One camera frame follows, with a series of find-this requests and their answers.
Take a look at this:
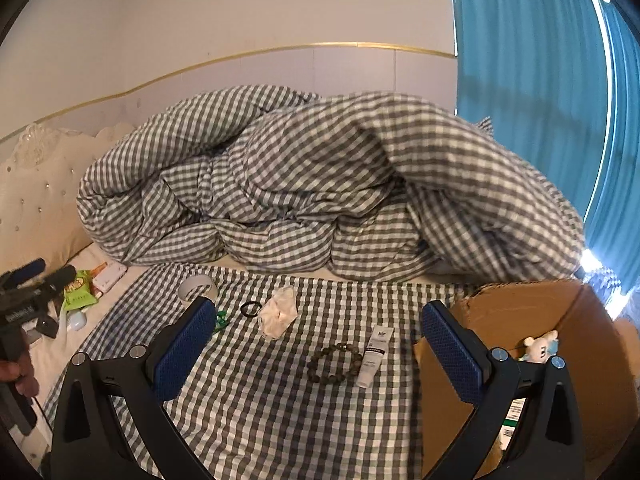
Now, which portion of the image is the brown cardboard box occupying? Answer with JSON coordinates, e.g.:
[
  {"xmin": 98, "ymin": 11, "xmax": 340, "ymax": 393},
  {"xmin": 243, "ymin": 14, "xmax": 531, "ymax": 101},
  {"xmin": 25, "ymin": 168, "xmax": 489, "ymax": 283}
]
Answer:
[{"xmin": 416, "ymin": 281, "xmax": 639, "ymax": 479}]

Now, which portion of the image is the green bead bracelet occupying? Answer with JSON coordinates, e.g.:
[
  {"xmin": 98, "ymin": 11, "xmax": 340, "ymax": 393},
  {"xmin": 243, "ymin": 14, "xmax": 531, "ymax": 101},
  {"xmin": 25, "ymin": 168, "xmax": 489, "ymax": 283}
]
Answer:
[{"xmin": 305, "ymin": 341, "xmax": 366, "ymax": 387}]

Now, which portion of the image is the green white medicine box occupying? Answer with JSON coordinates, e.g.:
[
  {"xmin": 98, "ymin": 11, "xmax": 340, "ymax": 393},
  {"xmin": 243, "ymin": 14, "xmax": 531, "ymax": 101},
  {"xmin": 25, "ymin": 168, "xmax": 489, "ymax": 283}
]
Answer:
[{"xmin": 498, "ymin": 398, "xmax": 526, "ymax": 452}]

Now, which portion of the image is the green wrapper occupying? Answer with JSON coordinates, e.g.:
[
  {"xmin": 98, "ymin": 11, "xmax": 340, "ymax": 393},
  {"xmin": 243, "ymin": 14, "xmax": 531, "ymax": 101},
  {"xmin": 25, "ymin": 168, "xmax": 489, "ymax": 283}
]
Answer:
[{"xmin": 214, "ymin": 310, "xmax": 230, "ymax": 333}]

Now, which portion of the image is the white tissue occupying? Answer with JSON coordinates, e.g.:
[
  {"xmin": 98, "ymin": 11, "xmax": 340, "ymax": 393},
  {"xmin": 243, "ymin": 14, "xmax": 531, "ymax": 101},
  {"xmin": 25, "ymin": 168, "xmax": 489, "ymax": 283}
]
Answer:
[{"xmin": 258, "ymin": 286, "xmax": 298, "ymax": 340}]

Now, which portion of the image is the white rectangular case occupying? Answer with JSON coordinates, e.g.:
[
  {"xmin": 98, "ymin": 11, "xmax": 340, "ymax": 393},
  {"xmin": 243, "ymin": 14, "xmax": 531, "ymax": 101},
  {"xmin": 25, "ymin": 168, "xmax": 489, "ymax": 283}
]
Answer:
[{"xmin": 91, "ymin": 261, "xmax": 127, "ymax": 295}]

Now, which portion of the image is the white blue plush toy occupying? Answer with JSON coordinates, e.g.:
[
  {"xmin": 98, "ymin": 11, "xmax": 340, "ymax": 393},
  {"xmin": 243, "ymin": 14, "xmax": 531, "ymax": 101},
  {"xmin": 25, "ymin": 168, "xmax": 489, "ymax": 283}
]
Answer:
[{"xmin": 520, "ymin": 330, "xmax": 559, "ymax": 364}]

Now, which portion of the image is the person's left hand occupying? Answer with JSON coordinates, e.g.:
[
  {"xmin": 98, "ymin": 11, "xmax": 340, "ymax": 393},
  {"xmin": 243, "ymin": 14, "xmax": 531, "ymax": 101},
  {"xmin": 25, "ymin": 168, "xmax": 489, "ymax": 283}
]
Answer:
[{"xmin": 0, "ymin": 350, "xmax": 39, "ymax": 398}]

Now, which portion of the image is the orange small packet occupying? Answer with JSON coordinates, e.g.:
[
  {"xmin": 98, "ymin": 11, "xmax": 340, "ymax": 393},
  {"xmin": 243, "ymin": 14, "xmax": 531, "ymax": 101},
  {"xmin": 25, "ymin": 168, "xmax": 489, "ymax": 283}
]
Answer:
[{"xmin": 89, "ymin": 262, "xmax": 107, "ymax": 278}]

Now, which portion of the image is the small black device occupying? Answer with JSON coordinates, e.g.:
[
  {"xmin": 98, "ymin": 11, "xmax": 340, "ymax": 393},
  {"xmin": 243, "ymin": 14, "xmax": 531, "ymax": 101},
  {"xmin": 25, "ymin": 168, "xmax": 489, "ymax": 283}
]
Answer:
[{"xmin": 36, "ymin": 315, "xmax": 60, "ymax": 339}]

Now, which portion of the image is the white cream tube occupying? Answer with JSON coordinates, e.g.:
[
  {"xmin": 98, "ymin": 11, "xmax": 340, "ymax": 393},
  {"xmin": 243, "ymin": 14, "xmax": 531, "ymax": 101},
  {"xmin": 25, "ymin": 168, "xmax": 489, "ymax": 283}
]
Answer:
[{"xmin": 356, "ymin": 325, "xmax": 394, "ymax": 389}]

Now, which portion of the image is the checkered bed sheet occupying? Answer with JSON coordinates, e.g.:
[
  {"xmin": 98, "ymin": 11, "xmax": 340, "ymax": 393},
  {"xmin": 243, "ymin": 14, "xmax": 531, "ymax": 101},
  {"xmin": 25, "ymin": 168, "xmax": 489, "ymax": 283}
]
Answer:
[{"xmin": 81, "ymin": 263, "xmax": 462, "ymax": 479}]

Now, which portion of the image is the white tape roll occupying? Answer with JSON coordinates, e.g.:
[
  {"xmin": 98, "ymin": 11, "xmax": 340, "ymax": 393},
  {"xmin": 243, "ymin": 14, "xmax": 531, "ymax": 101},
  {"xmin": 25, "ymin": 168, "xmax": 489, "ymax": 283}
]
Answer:
[{"xmin": 177, "ymin": 274, "xmax": 218, "ymax": 304}]

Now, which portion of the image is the green snack packet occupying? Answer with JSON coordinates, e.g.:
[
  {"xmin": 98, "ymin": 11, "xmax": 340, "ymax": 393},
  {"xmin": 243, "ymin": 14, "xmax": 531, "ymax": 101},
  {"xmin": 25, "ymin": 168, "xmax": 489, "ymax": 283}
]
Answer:
[{"xmin": 62, "ymin": 270, "xmax": 99, "ymax": 312}]

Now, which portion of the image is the light blue oval case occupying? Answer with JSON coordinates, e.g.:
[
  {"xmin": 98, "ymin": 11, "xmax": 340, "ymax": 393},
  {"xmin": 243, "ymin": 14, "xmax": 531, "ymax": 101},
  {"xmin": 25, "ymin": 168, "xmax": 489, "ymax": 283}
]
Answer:
[{"xmin": 66, "ymin": 310, "xmax": 87, "ymax": 332}]

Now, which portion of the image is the blue curtain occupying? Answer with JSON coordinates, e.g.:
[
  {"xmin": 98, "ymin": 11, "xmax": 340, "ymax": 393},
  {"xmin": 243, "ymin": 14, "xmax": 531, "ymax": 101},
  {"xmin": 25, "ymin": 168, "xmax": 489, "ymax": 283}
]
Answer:
[{"xmin": 452, "ymin": 0, "xmax": 639, "ymax": 289}]

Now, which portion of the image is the beige pillow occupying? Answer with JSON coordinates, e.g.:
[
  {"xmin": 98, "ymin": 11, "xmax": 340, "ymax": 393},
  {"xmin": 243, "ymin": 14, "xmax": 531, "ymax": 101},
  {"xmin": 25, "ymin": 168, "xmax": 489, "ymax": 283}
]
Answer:
[{"xmin": 1, "ymin": 204, "xmax": 91, "ymax": 272}]

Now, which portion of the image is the grey checkered duvet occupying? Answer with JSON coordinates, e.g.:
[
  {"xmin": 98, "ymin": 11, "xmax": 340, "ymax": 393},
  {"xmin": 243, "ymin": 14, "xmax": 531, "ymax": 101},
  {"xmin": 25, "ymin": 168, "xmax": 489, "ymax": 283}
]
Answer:
[{"xmin": 77, "ymin": 86, "xmax": 585, "ymax": 283}]

